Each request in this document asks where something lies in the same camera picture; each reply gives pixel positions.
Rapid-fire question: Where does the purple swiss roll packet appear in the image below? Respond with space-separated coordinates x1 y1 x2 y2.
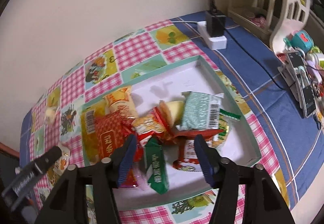
132 161 150 191

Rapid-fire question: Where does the clear round bun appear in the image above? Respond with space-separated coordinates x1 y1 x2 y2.
43 106 59 125

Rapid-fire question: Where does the red peanut snack packet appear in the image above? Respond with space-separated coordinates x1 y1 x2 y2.
132 107 177 148

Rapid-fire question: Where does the green cow biscuit packet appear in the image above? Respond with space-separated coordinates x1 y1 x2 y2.
212 109 241 149

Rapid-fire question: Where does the yellow clear cake packet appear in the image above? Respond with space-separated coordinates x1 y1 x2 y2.
80 99 106 164

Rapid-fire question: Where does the green mung bean cake packet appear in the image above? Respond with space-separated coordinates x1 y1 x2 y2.
144 138 169 194

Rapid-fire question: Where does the teal barcode snack packet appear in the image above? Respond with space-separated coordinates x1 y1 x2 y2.
176 91 224 131

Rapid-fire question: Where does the white power strip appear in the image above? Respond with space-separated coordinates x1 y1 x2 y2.
196 20 228 50

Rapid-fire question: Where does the teal toy box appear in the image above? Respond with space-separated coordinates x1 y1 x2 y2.
284 30 314 53

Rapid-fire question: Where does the red milk biscuit packet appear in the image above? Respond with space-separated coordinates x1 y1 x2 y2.
173 129 224 172

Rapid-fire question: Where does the teal rimmed white tray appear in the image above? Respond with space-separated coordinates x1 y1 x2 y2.
81 55 262 210

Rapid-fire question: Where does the red patterned pastry packet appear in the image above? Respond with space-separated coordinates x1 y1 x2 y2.
94 110 131 160

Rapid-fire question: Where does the black power adapter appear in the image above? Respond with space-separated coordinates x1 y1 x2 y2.
205 10 226 37

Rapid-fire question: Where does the cream swiss roll packet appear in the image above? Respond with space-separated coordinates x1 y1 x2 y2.
104 86 138 119

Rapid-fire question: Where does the pink checkered picture tablecloth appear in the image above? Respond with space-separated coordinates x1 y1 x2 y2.
20 50 288 200

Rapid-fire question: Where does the black power cable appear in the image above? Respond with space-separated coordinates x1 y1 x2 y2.
209 0 292 90

